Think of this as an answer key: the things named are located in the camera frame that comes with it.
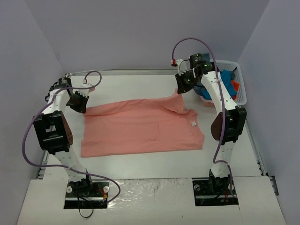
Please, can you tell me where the pink t shirt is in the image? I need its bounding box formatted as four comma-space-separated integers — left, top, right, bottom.
81, 92, 204, 158

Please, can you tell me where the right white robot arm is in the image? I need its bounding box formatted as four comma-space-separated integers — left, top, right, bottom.
172, 54, 247, 194

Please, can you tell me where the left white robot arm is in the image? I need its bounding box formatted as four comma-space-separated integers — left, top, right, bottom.
33, 77, 94, 196

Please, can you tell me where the blue t shirt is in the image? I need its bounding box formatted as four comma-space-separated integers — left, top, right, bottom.
201, 69, 237, 100

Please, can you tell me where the orange t shirt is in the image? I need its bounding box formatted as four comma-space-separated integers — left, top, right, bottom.
231, 80, 240, 100

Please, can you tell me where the white plastic basket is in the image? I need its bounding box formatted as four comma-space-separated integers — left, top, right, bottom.
194, 60, 247, 107

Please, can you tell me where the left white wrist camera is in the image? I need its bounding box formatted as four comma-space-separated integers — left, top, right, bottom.
78, 83, 95, 98

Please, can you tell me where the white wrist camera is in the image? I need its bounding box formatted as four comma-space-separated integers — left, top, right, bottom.
171, 59, 189, 75
78, 83, 95, 98

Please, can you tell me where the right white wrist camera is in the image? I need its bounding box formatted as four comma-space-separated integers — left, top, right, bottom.
171, 59, 189, 75

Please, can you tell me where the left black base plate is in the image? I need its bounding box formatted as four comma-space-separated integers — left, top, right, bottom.
64, 181, 110, 209

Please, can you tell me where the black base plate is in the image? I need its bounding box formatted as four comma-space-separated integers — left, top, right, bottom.
192, 179, 239, 207
64, 181, 110, 209

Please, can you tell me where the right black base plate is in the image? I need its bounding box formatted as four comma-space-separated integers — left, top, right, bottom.
192, 179, 239, 207

